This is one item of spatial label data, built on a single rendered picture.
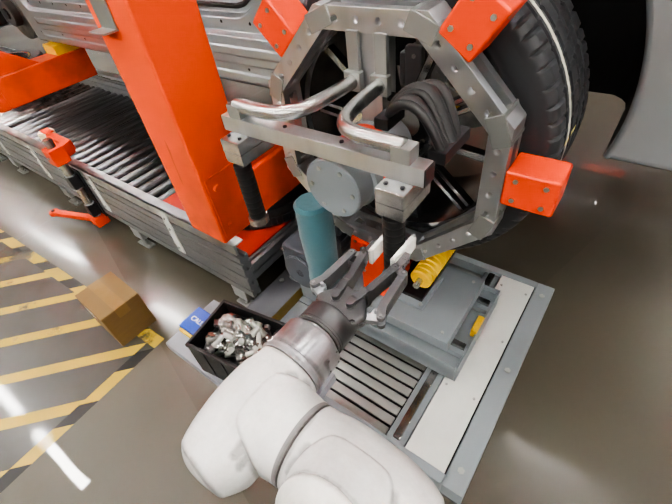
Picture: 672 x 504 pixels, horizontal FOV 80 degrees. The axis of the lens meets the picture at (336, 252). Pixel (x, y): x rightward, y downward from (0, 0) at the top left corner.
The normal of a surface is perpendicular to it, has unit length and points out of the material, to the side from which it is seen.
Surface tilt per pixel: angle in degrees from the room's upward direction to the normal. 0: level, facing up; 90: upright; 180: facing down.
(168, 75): 90
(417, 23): 90
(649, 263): 0
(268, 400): 7
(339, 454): 26
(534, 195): 90
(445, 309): 0
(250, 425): 20
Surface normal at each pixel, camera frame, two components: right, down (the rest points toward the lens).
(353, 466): 0.20, -0.88
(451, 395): -0.11, -0.71
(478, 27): -0.58, 0.61
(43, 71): 0.80, 0.35
